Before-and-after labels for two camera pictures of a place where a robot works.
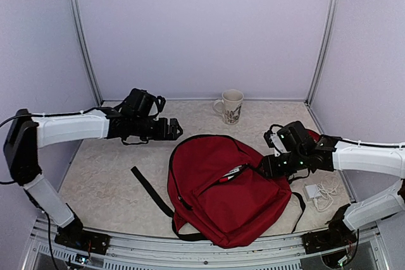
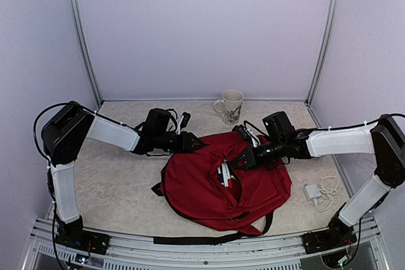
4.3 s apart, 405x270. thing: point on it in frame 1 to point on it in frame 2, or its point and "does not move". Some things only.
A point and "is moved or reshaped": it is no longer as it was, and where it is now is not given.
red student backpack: (218, 190) is moved or reshaped
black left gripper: (163, 134) to (186, 142)
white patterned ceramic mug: (230, 106) does not move
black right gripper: (270, 169) to (250, 159)
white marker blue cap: (237, 169) to (220, 176)
